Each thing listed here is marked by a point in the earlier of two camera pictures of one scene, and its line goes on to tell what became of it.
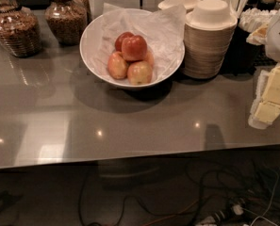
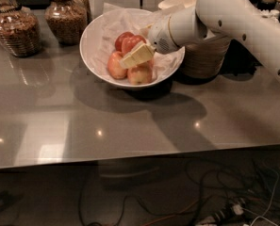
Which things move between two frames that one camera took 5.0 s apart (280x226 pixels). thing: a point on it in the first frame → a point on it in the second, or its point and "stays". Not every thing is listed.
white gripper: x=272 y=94 → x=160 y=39
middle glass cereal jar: x=65 y=18 stays
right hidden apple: x=150 y=57 stays
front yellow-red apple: x=140 y=72 stays
